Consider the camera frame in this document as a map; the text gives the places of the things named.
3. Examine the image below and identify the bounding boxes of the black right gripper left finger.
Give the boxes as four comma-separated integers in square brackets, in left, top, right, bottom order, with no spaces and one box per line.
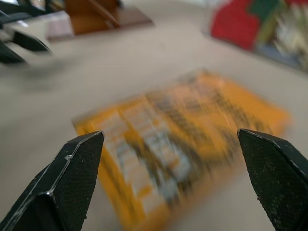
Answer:
[0,130,105,231]

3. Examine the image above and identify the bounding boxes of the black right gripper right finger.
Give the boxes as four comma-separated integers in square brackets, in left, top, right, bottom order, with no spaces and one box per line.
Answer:
[237,128,308,231]

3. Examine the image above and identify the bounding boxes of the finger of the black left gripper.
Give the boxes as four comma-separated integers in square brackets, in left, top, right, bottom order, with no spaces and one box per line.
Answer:
[0,43,31,67]
[13,31,53,55]

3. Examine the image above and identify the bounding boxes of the wooden bookshelf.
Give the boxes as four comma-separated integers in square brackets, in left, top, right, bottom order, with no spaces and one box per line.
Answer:
[47,0,154,41]

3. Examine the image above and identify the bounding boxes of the orange snack packet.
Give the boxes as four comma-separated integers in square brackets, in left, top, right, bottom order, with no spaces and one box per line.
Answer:
[72,69,293,231]

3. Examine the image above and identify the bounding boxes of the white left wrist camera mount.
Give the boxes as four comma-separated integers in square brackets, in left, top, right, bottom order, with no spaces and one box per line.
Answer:
[0,18,52,45]

